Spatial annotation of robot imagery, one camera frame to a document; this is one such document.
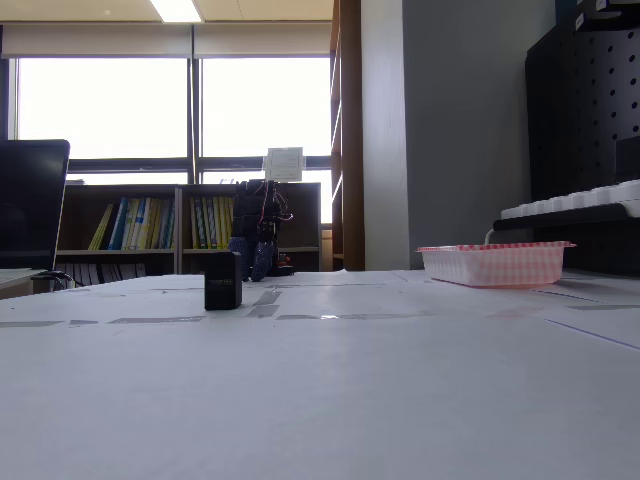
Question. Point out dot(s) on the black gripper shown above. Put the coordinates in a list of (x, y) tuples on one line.
[(256, 239)]

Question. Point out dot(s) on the small black box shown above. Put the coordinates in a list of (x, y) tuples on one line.
[(223, 281)]

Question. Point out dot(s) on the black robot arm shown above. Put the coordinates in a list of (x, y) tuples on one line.
[(250, 197)]

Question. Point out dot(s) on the pink checkered tray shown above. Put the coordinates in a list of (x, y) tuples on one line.
[(495, 265)]

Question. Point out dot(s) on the tape strip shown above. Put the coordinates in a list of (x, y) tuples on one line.
[(262, 311), (82, 322), (30, 324), (155, 320)]

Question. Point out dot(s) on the low wooden bookshelf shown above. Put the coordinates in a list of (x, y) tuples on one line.
[(177, 220)]

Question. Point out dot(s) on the white paper sign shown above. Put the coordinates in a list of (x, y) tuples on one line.
[(284, 164)]

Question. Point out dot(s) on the black white binder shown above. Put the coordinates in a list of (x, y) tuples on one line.
[(90, 274), (125, 271)]

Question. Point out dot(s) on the blue book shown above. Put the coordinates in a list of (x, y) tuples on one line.
[(119, 225)]

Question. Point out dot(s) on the tall brown wooden shelf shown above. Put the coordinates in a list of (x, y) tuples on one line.
[(350, 150)]

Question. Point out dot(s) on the leaning yellow book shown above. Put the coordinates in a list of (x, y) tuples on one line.
[(101, 227)]

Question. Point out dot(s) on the white roller blind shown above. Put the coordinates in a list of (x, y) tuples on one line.
[(95, 41), (262, 41)]

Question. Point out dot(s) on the computer monitor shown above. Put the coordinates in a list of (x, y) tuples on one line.
[(30, 200)]

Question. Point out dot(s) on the ceiling light panel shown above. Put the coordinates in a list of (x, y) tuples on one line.
[(175, 10)]

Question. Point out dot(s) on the white power strip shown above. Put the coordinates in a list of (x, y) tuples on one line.
[(575, 202)]

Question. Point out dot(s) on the black desk shelf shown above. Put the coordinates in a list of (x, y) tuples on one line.
[(590, 240)]

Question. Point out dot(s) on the black pegboard panel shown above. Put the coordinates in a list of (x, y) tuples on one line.
[(580, 110)]

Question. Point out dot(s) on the dark plug adapter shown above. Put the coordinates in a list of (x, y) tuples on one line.
[(628, 157)]

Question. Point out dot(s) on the black window frame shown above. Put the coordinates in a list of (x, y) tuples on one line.
[(194, 125)]

